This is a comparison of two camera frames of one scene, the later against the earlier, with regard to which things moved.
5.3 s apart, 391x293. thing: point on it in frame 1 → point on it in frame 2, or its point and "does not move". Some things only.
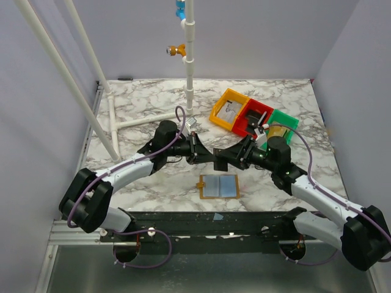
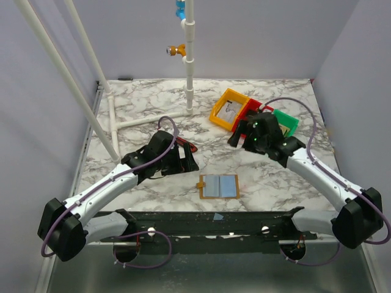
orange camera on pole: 173,50 does not move
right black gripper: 243,153 → 244,134
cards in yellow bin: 229,111 does not move
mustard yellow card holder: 220,187 does not move
